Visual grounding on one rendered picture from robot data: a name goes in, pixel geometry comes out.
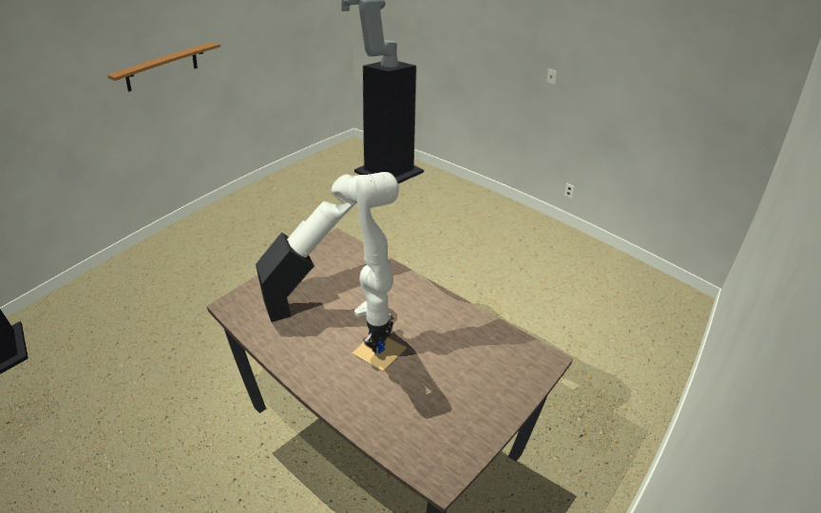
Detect pale yellow flat mat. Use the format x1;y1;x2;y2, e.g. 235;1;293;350
353;337;406;371

